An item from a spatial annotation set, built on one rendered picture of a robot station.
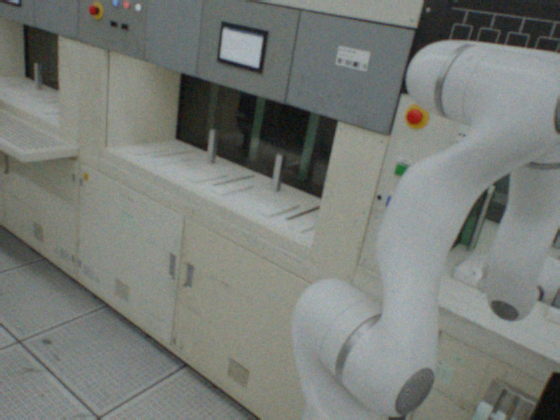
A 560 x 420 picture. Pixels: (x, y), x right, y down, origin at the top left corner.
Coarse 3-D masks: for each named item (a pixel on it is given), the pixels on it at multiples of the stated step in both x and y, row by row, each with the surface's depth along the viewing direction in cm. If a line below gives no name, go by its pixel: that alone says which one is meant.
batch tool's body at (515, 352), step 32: (544, 0) 108; (416, 32) 126; (448, 128) 127; (384, 160) 140; (416, 160) 134; (384, 192) 142; (480, 224) 172; (448, 256) 170; (448, 288) 148; (448, 320) 137; (480, 320) 134; (544, 320) 140; (448, 352) 139; (480, 352) 133; (512, 352) 128; (544, 352) 125; (480, 384) 135; (512, 384) 130; (544, 384) 125; (384, 416) 157; (416, 416) 150; (448, 416) 143
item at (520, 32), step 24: (456, 0) 119; (480, 0) 116; (504, 0) 113; (528, 0) 110; (456, 24) 120; (480, 24) 117; (504, 24) 114; (528, 24) 111; (552, 24) 108; (528, 48) 112; (552, 48) 109; (504, 192) 207
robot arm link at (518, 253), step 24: (528, 168) 77; (552, 168) 76; (528, 192) 80; (552, 192) 78; (504, 216) 86; (528, 216) 82; (552, 216) 81; (504, 240) 84; (528, 240) 82; (552, 240) 81; (504, 264) 83; (528, 264) 81; (504, 288) 85; (528, 288) 83; (504, 312) 87; (528, 312) 86
